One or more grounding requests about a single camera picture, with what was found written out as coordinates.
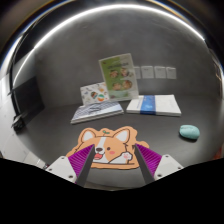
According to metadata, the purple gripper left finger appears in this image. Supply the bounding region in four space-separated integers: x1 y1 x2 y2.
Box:
45 144 96 188

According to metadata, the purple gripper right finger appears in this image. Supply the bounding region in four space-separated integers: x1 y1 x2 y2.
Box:
133 143 185 185

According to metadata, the corgi dog mouse pad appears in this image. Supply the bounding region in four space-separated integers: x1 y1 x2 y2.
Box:
67 126 149 170

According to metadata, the teal computer mouse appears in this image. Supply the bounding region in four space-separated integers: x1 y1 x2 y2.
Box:
179 125 200 140

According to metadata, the grey striped book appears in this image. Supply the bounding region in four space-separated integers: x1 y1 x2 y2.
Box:
71 101 124 124

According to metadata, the white book blue stripe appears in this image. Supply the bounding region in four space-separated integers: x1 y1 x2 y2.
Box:
126 95 182 116

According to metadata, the small white illustrated card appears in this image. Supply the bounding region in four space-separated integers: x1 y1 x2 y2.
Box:
80 82 109 105

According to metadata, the black monitor at left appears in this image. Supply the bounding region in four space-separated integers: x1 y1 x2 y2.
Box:
11 77 45 132

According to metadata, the green children's picture book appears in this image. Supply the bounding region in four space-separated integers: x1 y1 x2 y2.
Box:
99 53 139 101

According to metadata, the white paper on wall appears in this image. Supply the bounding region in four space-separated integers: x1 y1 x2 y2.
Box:
154 66 166 79
134 66 141 79
141 66 154 79
166 67 177 79

